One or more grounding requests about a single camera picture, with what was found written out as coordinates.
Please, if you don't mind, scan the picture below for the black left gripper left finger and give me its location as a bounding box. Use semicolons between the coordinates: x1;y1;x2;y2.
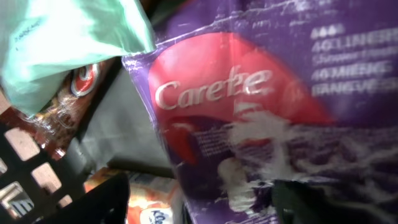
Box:
38;173;130;224

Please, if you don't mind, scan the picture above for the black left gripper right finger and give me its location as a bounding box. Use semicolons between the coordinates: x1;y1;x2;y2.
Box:
272;180;397;224

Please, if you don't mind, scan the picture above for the orange white tissue pack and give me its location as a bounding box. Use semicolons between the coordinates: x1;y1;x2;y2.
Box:
84;167;185;224

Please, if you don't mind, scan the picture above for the orange brown candy bar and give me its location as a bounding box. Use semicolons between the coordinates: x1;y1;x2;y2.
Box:
1;58;116;160

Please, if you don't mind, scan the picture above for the purple Carefree pad pack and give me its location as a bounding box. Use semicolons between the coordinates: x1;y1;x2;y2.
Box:
123;0;397;223

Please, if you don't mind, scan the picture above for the teal wet wipes pack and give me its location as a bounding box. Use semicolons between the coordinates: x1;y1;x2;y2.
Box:
1;0;155;116

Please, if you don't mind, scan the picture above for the grey plastic basket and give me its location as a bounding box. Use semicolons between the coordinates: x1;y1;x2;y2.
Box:
1;60;169;223

